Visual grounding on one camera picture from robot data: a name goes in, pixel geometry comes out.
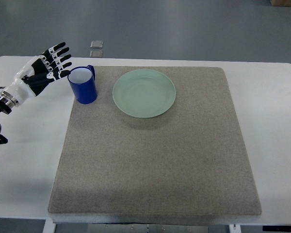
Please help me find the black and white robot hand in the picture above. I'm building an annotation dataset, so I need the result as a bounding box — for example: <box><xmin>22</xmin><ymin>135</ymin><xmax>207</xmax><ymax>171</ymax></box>
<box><xmin>1</xmin><ymin>42</ymin><xmax>72</xmax><ymax>105</ymax></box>

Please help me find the blue mug white inside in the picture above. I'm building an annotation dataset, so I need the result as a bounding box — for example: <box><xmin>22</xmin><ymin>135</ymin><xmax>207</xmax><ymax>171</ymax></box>
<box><xmin>67</xmin><ymin>65</ymin><xmax>97</xmax><ymax>104</ymax></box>

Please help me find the lower floor outlet plate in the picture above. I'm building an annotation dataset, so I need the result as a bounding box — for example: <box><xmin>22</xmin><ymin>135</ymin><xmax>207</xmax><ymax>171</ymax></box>
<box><xmin>90</xmin><ymin>50</ymin><xmax>103</xmax><ymax>58</ymax></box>

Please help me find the floor outlet plate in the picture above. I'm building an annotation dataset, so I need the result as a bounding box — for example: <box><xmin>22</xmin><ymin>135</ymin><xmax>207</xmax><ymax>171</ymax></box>
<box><xmin>90</xmin><ymin>50</ymin><xmax>103</xmax><ymax>58</ymax></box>
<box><xmin>90</xmin><ymin>41</ymin><xmax>103</xmax><ymax>49</ymax></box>

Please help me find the upper floor outlet plate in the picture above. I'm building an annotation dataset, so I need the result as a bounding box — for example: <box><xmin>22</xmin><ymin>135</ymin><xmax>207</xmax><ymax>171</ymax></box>
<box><xmin>90</xmin><ymin>41</ymin><xmax>103</xmax><ymax>49</ymax></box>

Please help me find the light green plate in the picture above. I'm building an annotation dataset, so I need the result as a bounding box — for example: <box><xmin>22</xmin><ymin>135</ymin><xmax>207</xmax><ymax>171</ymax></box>
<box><xmin>113</xmin><ymin>69</ymin><xmax>177</xmax><ymax>118</ymax></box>

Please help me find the beige felt mat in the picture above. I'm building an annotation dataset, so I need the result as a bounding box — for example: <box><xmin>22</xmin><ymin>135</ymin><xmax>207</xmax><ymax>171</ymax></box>
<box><xmin>48</xmin><ymin>67</ymin><xmax>261</xmax><ymax>218</ymax></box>

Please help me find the cardboard box corner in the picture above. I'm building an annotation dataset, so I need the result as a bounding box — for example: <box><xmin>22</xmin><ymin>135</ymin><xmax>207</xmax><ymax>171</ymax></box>
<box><xmin>270</xmin><ymin>0</ymin><xmax>291</xmax><ymax>7</ymax></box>

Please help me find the white table frame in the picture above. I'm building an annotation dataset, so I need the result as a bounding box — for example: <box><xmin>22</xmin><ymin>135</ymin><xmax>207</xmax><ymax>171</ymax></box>
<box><xmin>42</xmin><ymin>218</ymin><xmax>242</xmax><ymax>233</ymax></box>

